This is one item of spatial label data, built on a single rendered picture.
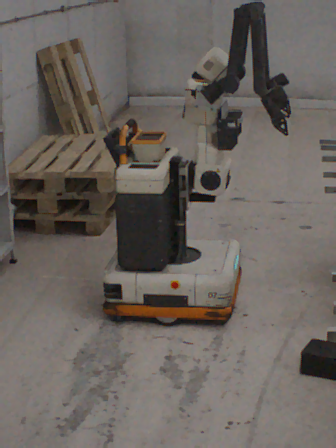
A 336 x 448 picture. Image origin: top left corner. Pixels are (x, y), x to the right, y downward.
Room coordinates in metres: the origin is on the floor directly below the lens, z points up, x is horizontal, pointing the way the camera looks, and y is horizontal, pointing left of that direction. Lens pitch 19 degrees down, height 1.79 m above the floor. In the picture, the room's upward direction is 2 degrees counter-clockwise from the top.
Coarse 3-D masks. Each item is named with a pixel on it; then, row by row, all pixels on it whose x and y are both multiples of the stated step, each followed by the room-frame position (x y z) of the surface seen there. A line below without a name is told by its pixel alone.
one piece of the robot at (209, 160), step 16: (192, 80) 3.80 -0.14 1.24; (192, 96) 3.78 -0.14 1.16; (192, 112) 3.84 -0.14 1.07; (208, 112) 3.82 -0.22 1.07; (208, 128) 3.83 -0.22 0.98; (208, 144) 3.83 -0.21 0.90; (208, 160) 3.79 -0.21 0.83; (224, 160) 3.89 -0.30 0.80; (208, 176) 3.79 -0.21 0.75; (224, 176) 3.78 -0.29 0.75; (208, 192) 3.79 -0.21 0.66
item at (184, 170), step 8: (192, 160) 4.10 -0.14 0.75; (184, 168) 3.87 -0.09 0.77; (192, 168) 4.03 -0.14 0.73; (192, 176) 4.03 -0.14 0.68; (184, 184) 3.91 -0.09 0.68; (192, 184) 4.02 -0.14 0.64; (184, 192) 3.87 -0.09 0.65; (192, 192) 3.97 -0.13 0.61; (192, 200) 3.85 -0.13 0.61; (200, 200) 3.85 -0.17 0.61; (208, 200) 3.84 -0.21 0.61
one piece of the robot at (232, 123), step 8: (224, 104) 3.85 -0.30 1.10; (224, 112) 3.81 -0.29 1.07; (232, 112) 3.96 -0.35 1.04; (240, 112) 3.95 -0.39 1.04; (224, 120) 3.76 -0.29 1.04; (232, 120) 3.75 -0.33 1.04; (240, 120) 3.75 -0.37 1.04; (216, 128) 3.77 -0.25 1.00; (224, 128) 3.76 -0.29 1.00; (232, 128) 3.74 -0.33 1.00; (240, 128) 4.00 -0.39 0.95; (224, 136) 3.76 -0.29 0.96; (232, 136) 3.75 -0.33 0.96; (224, 144) 3.76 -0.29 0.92; (232, 144) 3.75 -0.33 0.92
